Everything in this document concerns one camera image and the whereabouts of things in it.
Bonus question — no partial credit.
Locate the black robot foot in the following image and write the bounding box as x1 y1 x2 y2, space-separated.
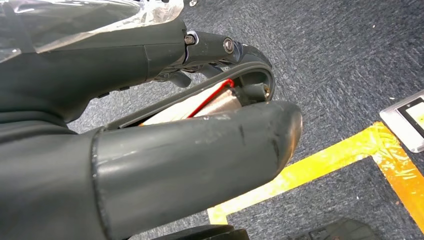
291 217 380 240

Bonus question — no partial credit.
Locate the black rounded robot part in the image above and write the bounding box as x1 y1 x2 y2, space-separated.
150 224 250 240

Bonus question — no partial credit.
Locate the clear plastic wrap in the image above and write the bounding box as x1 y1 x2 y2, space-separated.
0 0 185 64

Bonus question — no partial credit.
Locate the yellow floor tape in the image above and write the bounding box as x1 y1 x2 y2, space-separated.
206 120 424 234

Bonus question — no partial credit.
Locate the silver floor socket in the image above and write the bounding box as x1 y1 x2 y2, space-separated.
379 89 424 154

